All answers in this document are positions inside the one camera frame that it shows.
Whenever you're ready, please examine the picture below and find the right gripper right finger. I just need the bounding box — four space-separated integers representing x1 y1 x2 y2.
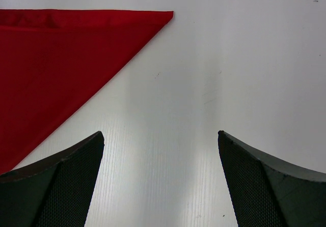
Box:
218 131 325 226

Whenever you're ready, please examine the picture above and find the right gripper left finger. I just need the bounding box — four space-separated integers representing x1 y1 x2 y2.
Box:
1 131 104 226

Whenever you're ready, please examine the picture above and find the red cloth napkin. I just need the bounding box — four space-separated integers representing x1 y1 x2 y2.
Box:
1 9 174 173

